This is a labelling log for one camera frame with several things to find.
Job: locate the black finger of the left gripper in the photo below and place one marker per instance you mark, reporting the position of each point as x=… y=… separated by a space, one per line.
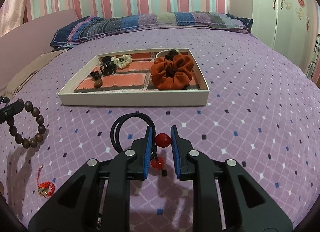
x=10 y=111

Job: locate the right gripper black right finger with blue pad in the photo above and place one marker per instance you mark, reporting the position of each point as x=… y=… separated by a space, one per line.
x=226 y=197

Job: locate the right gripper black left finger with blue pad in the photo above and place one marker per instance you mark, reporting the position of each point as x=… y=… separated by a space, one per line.
x=97 y=196

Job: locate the white shallow jewelry tray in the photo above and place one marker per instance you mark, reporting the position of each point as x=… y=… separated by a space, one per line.
x=132 y=86

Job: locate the small black object on bed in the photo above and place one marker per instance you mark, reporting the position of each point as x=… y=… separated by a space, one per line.
x=4 y=101

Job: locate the pink bed headboard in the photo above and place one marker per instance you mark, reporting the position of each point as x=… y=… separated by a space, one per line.
x=25 y=43

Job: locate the beige folded cloth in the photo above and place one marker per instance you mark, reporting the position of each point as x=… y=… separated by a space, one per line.
x=26 y=74

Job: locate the purple diamond pattern bedspread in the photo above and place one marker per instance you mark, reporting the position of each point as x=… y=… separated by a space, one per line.
x=261 y=110

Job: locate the pink curtain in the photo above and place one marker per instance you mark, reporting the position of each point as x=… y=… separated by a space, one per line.
x=12 y=15

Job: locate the blue purple patchwork pillow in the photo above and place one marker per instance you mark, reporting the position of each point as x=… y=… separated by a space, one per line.
x=92 y=27

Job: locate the black hair claw clip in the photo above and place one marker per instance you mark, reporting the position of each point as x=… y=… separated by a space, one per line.
x=108 y=67

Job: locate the cream patterned scrunchie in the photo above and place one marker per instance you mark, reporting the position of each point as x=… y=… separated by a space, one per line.
x=123 y=61

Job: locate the rust orange fabric scrunchie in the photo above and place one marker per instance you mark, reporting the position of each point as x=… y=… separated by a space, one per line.
x=172 y=74

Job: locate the silver bangle with black tie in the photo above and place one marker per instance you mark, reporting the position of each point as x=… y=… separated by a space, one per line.
x=168 y=54

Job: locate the white wardrobe with decals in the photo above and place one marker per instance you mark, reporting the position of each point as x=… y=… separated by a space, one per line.
x=289 y=27

